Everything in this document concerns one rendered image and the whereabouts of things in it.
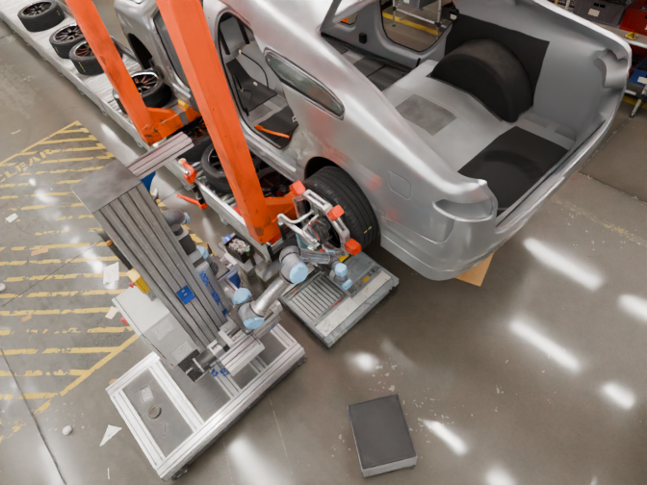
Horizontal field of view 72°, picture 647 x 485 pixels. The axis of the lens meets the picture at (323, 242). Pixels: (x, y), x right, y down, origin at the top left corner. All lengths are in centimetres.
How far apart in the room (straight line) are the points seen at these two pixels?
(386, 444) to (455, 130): 235
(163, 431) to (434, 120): 306
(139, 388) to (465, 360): 246
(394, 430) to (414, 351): 78
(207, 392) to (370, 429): 122
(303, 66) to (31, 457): 343
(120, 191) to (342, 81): 139
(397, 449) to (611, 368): 173
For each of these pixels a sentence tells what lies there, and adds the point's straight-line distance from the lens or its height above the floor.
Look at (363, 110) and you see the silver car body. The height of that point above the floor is 177.
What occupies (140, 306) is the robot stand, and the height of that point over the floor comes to 123.
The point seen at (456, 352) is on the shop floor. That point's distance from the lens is 368.
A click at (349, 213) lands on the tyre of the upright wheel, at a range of 300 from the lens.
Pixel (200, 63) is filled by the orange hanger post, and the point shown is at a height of 211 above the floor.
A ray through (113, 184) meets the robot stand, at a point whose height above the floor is 203.
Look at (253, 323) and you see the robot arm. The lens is 273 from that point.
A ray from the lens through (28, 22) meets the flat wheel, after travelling 931.
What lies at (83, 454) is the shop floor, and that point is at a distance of 406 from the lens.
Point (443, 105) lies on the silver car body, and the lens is 392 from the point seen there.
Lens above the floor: 333
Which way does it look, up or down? 51 degrees down
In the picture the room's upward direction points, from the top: 11 degrees counter-clockwise
